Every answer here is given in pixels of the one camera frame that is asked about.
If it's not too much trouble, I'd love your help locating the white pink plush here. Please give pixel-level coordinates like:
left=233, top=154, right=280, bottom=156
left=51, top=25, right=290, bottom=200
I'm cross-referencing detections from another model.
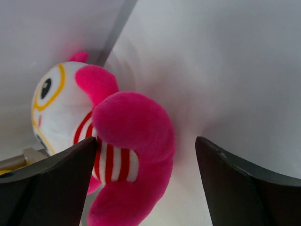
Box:
left=31, top=51, right=175, bottom=226

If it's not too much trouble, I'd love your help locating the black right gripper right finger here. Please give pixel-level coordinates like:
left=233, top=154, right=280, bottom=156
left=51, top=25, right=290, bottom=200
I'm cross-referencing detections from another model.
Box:
left=195, top=137, right=301, bottom=226

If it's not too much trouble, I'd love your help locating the white two-tier shelf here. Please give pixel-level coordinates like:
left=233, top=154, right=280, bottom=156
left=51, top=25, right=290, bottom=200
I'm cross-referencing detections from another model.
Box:
left=0, top=148, right=49, bottom=175

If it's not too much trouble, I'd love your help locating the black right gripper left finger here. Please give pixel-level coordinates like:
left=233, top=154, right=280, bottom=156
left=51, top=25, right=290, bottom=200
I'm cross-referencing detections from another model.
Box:
left=0, top=137, right=97, bottom=226

